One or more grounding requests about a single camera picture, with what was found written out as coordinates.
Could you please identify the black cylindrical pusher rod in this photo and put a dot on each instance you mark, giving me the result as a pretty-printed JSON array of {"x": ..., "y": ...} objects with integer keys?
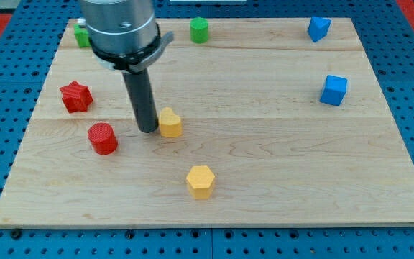
[{"x": 139, "y": 89}]

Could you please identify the yellow heart block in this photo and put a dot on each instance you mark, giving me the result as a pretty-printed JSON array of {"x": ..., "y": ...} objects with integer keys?
[{"x": 170, "y": 123}]

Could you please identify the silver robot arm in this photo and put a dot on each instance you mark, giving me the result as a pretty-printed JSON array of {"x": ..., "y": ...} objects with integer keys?
[{"x": 125, "y": 36}]

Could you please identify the green block behind arm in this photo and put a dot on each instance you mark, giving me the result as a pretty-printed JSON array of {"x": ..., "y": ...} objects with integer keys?
[{"x": 81, "y": 36}]

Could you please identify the red star block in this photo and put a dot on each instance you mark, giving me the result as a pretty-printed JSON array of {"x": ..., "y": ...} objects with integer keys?
[{"x": 76, "y": 97}]

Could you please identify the red cylinder block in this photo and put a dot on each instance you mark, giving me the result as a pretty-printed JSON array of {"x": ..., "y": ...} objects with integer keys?
[{"x": 102, "y": 138}]

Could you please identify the green cylinder block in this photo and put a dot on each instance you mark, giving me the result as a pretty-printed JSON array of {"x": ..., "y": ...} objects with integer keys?
[{"x": 199, "y": 30}]

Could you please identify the wooden board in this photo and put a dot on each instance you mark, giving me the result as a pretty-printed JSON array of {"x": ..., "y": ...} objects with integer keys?
[{"x": 249, "y": 104}]

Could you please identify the yellow hexagon block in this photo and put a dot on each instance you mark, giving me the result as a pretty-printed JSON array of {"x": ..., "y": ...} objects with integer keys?
[{"x": 200, "y": 182}]

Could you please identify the blue triangular block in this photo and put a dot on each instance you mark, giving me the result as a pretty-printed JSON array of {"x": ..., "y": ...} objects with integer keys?
[{"x": 318, "y": 28}]

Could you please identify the blue cube block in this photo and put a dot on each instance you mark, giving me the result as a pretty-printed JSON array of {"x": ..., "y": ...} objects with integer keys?
[{"x": 334, "y": 90}]

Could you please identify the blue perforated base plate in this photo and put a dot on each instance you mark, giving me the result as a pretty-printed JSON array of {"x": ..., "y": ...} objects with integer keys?
[{"x": 27, "y": 49}]

